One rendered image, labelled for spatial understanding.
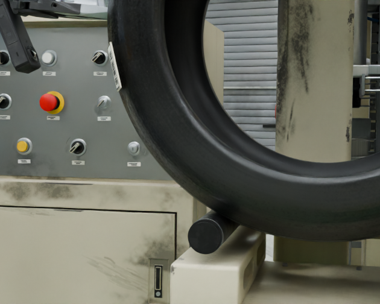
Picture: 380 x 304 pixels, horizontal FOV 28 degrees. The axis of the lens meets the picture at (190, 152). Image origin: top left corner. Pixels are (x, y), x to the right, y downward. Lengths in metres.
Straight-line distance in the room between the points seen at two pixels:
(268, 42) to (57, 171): 8.96
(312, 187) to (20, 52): 0.47
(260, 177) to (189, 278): 0.16
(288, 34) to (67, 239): 0.70
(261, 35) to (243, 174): 9.72
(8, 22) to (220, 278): 0.48
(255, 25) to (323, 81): 9.39
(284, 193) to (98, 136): 0.83
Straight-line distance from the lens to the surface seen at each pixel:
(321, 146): 1.30
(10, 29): 1.14
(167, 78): 0.95
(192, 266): 0.97
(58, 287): 1.73
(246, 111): 10.66
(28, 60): 1.12
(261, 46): 10.62
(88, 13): 1.09
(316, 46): 1.31
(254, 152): 1.22
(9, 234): 1.75
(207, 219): 0.97
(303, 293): 1.10
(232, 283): 0.97
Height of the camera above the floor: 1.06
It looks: 3 degrees down
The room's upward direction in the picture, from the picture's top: 1 degrees clockwise
